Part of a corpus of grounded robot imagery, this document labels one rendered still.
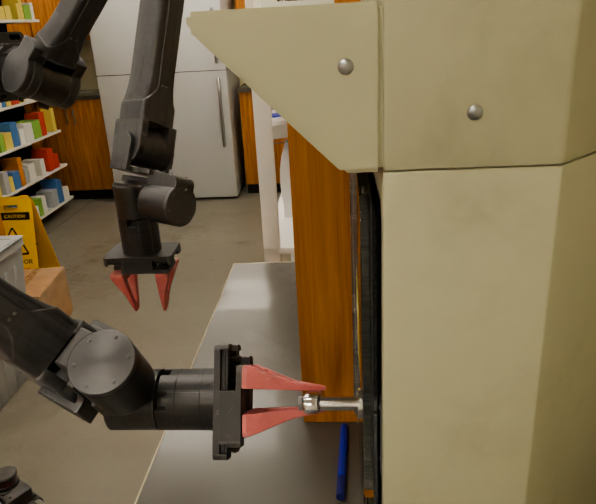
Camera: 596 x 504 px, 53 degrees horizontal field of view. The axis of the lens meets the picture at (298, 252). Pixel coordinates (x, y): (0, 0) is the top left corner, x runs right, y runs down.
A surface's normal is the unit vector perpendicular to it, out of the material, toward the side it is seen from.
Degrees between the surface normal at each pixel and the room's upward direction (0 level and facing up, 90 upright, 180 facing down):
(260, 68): 90
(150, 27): 66
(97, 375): 37
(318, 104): 90
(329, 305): 90
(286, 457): 0
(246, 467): 0
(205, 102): 90
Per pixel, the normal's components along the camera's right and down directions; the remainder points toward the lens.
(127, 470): -0.05, -0.93
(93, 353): -0.08, -0.53
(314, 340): -0.06, 0.36
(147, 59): -0.51, -0.07
